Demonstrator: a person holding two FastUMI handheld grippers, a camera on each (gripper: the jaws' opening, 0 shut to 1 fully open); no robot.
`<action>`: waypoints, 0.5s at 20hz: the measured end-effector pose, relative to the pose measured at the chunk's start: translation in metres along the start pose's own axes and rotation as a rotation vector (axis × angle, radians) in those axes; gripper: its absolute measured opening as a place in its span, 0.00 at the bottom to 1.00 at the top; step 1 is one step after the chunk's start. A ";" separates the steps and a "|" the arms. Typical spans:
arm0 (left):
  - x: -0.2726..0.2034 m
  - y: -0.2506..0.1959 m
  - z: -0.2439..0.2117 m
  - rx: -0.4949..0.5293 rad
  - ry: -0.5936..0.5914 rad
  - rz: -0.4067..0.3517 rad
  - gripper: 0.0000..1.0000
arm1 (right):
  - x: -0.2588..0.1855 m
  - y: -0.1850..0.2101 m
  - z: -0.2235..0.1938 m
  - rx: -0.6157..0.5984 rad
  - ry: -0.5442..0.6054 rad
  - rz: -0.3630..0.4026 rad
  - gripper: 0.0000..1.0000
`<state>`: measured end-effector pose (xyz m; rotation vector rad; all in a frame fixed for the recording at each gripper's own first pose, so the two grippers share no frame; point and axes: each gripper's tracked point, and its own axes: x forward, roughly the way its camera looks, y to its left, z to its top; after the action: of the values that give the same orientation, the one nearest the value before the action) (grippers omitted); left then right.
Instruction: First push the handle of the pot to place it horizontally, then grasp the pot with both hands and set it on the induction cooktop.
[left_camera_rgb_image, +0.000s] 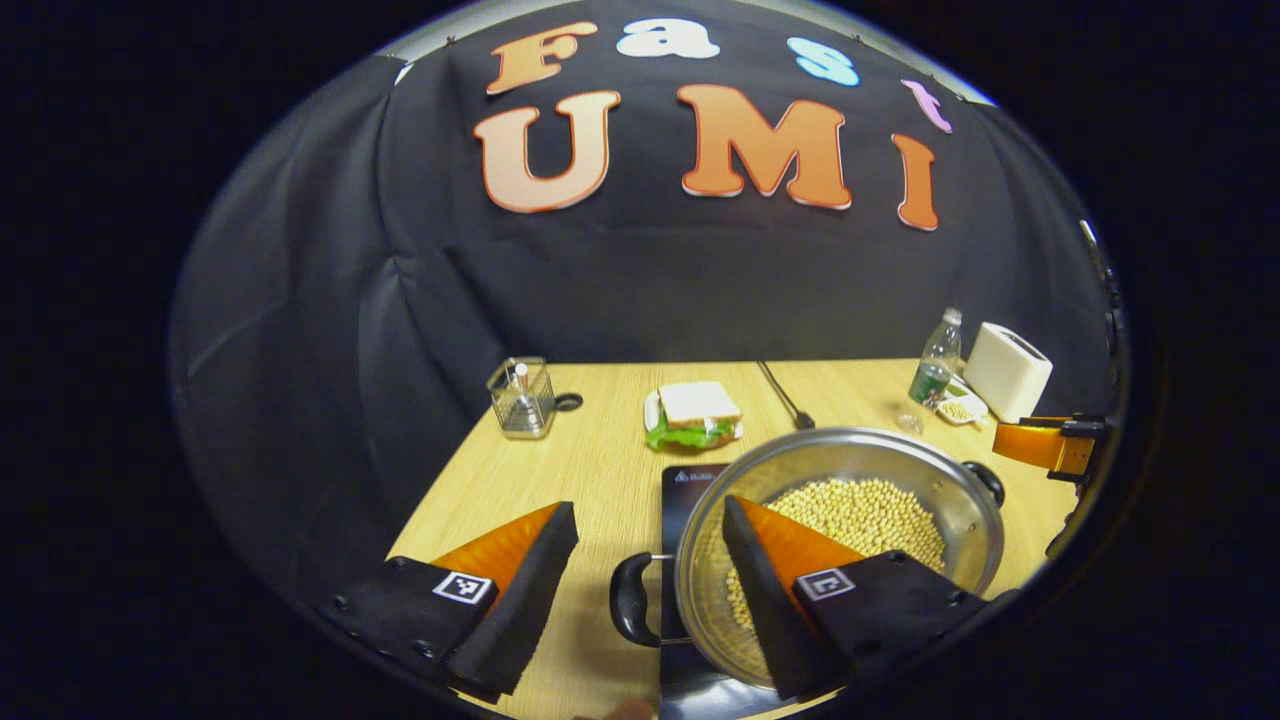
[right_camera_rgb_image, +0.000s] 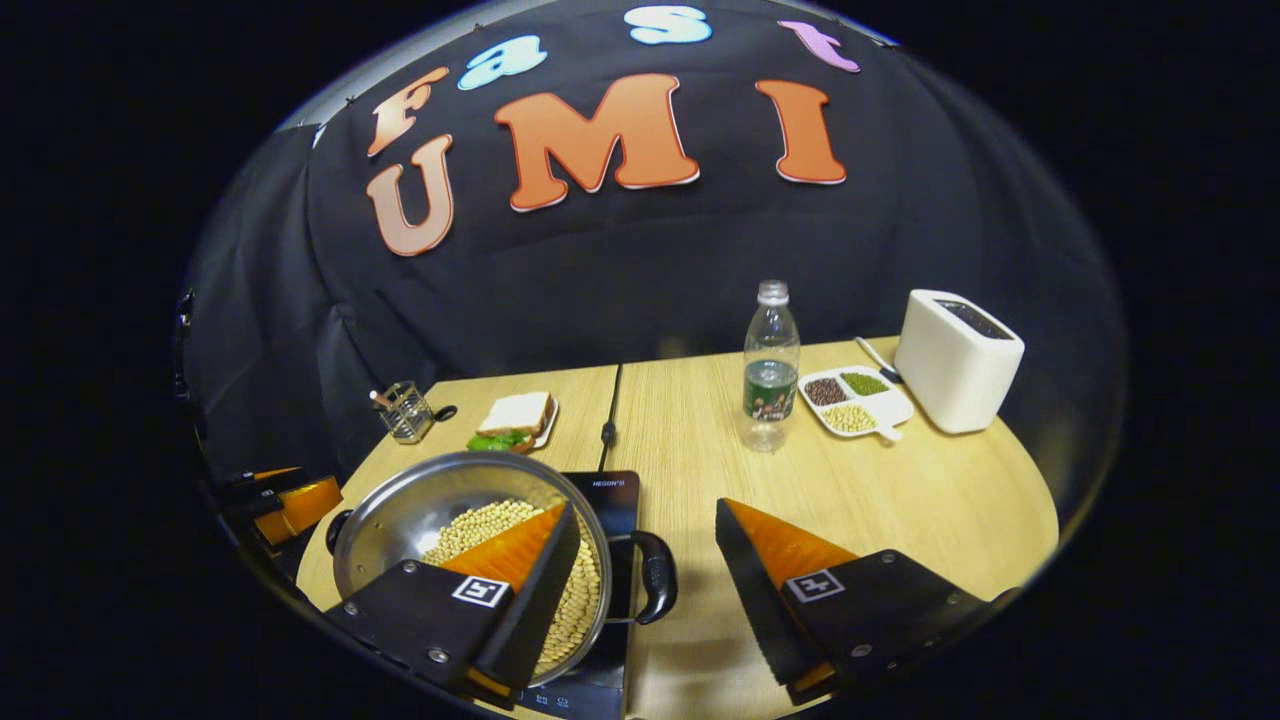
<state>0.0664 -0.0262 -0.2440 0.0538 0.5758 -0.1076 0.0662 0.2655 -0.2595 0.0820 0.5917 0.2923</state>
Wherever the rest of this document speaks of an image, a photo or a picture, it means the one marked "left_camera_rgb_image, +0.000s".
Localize white toaster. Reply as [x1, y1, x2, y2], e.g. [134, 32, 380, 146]
[963, 321, 1055, 425]

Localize clear plastic water bottle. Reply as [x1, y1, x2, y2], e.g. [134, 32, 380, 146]
[896, 306, 964, 435]

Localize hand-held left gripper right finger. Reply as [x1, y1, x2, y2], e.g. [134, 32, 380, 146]
[721, 493, 1012, 702]

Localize black backdrop cloth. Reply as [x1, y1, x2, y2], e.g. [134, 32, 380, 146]
[168, 0, 1123, 611]

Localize black power cable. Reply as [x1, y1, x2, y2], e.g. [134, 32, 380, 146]
[756, 360, 817, 432]

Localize sandwich with lettuce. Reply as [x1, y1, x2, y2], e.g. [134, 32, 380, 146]
[647, 380, 744, 452]

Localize pile of yellow soybeans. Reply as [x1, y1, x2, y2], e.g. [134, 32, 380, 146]
[724, 477, 947, 632]

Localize stainless steel pot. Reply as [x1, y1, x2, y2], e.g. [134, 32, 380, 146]
[609, 426, 1007, 692]

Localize white divided bean dish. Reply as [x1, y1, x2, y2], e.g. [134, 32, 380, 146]
[937, 384, 992, 427]

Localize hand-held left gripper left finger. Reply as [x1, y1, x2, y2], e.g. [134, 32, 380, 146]
[315, 500, 582, 702]

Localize black induction cooktop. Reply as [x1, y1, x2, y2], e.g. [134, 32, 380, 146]
[659, 462, 803, 720]

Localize wire mesh utensil holder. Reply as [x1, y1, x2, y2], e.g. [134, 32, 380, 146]
[486, 356, 557, 441]

